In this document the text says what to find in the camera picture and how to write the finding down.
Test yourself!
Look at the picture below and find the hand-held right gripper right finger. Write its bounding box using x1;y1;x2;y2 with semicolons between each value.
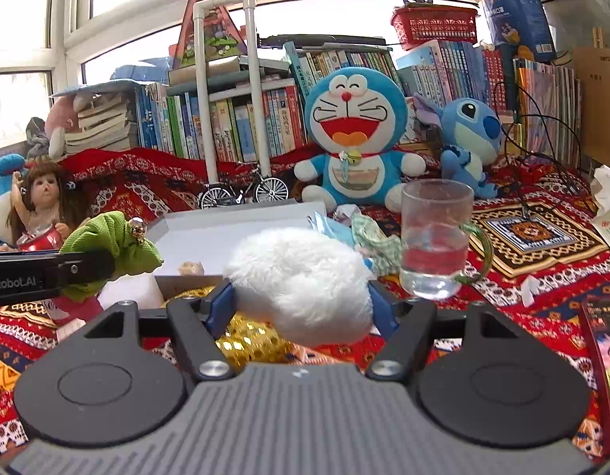
365;281;526;383

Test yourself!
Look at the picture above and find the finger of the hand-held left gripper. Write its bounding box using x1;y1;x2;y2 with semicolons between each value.
44;249;118;293

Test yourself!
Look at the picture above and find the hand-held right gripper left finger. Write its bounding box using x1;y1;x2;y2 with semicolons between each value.
84;281;237;383

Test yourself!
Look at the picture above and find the gold sequin scrunchie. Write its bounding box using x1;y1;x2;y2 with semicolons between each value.
186;284;306;382

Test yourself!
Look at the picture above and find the white fluffy pom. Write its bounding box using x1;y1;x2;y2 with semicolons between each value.
223;228;375;346

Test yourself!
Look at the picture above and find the white shallow box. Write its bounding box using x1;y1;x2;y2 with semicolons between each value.
146;201;335;302

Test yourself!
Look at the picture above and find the red drink can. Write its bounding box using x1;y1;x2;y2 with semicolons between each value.
16;225;65;253

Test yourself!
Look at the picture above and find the green floral cloth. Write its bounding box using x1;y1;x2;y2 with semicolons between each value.
352;208;403;275

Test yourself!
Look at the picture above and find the long-haired doll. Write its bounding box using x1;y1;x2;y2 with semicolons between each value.
7;158;93;251

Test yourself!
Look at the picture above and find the blue face mask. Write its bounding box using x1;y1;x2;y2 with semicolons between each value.
307;212;357;245

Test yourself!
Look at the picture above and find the clear glass cup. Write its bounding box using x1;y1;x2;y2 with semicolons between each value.
400;179;491;300

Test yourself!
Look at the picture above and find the large blue and white plush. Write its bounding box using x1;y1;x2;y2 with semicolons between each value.
0;153;29;248

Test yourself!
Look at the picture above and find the miniature black bicycle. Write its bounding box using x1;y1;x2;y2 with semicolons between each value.
198;164;291;210

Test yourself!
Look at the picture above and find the grey cloth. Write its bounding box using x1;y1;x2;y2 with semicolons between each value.
25;118;51;159

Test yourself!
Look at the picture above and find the stack of lying books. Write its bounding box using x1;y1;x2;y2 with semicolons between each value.
62;91;140;154

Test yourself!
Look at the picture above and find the small white paper scrap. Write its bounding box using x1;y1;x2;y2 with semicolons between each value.
521;274;540;305

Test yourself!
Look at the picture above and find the red patterned blanket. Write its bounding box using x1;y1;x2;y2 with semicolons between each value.
0;147;610;461

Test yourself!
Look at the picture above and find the pink plush toy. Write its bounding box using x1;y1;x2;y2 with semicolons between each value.
45;94;93;159

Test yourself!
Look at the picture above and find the small patterned mat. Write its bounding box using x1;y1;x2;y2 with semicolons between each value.
466;200;610;278

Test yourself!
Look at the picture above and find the row of children's books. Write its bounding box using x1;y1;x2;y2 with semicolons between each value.
135;42;402;163

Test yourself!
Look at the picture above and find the blue alien plush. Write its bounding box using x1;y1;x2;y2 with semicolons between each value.
414;93;504;200

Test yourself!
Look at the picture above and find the small blue cat plush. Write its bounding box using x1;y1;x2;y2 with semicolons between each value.
294;66;427;213

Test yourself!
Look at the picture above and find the blue plastic sheet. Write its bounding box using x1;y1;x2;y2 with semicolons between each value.
50;57;177;97

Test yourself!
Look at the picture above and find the red printed booklet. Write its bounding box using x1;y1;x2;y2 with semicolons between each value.
579;297;610;456

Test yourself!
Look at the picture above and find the grey flat box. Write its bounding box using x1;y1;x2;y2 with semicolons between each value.
167;57;291;86

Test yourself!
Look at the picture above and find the white paper bag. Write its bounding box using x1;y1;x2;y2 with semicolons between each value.
592;208;610;254

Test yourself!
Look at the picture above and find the row of blue textbooks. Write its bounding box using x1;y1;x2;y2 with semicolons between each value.
396;40;516;124

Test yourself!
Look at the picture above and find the crumpled white tissue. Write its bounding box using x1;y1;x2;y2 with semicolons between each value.
589;164;610;213

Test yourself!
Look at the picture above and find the row of thin colourful booklets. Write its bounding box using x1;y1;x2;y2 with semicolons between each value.
513;57;583;169

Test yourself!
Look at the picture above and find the black flat bar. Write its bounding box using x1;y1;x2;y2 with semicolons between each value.
260;34;392;50

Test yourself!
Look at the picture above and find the triangular toy box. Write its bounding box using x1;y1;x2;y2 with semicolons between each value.
169;0;249;67

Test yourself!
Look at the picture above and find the red plastic basket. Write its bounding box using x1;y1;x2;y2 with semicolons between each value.
390;2;480;51

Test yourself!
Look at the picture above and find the brown cardboard box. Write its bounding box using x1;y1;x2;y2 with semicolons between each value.
572;27;610;169

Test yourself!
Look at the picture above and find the blue carton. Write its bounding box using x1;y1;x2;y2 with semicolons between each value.
475;0;558;63

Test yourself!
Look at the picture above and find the black cable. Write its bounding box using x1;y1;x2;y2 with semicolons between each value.
500;82;593;219

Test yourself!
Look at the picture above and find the white pipe frame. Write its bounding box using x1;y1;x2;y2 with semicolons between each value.
193;0;259;186

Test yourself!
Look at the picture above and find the white window frame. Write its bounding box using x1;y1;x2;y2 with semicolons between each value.
0;0;610;149

